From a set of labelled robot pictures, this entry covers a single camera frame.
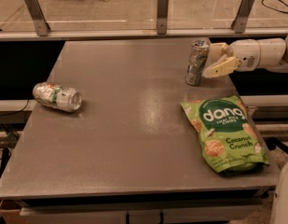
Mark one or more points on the silver green soda can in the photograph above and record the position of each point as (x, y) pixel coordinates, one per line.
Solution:
(58, 97)

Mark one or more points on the metal guard rail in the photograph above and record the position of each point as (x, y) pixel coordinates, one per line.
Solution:
(138, 34)

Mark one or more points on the left metal bracket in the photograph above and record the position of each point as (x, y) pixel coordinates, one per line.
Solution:
(40, 24)

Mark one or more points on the cardboard box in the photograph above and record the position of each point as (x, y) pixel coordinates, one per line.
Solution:
(10, 212)

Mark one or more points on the middle metal bracket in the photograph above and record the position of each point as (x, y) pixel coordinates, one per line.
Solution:
(162, 16)

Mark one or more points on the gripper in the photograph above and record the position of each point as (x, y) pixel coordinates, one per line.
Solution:
(246, 54)

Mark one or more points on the metal bracket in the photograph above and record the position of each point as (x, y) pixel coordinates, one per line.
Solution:
(162, 16)
(40, 24)
(240, 22)

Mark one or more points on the silver redbull can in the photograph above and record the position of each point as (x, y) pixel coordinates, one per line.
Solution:
(197, 58)

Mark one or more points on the green dang chips bag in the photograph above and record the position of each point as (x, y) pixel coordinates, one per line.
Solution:
(228, 140)

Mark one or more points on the right metal bracket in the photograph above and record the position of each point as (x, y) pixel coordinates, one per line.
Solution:
(240, 22)

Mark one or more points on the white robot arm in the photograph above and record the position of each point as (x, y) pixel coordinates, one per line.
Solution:
(259, 70)

